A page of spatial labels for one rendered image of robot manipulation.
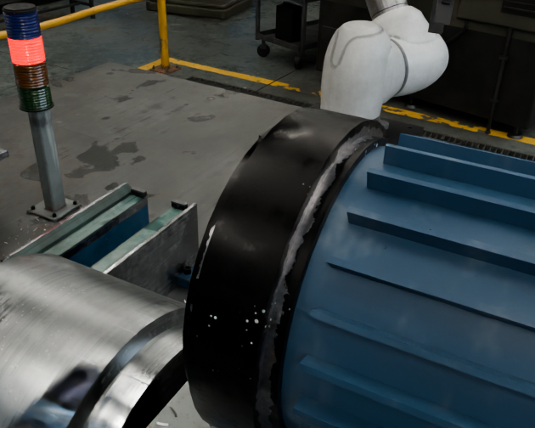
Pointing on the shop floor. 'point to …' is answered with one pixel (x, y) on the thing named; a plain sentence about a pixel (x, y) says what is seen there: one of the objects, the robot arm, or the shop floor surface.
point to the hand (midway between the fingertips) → (439, 23)
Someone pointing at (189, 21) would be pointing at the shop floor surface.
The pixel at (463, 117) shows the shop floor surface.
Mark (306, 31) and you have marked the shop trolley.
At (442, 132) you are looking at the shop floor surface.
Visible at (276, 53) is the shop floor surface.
